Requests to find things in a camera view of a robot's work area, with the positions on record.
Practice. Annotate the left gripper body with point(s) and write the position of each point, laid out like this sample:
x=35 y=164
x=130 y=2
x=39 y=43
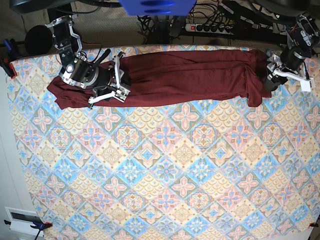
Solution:
x=290 y=61

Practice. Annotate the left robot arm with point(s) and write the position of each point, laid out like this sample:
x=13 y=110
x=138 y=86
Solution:
x=301 y=38

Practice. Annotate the blue plastic mount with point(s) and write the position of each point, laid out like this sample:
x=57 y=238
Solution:
x=157 y=7

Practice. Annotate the orange clamp lower right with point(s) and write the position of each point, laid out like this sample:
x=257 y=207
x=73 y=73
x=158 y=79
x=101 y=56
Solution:
x=314 y=225

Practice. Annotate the orange black clamp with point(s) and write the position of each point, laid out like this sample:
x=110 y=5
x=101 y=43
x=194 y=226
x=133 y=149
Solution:
x=8 y=68

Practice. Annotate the blue handled clamp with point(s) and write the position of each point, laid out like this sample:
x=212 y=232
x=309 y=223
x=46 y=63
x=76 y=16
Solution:
x=11 y=45

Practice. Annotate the blue clamp lower left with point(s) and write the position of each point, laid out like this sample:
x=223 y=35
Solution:
x=40 y=226

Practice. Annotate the patterned tablecloth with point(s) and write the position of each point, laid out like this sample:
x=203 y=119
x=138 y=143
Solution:
x=201 y=170

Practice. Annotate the white power strip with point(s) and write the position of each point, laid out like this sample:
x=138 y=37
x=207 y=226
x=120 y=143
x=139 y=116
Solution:
x=212 y=29

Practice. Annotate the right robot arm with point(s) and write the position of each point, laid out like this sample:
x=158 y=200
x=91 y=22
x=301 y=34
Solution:
x=67 y=42

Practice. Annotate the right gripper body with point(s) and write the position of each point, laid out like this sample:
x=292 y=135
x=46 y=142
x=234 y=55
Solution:
x=88 y=74

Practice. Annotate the white wall box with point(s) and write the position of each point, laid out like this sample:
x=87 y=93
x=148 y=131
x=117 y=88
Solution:
x=22 y=220

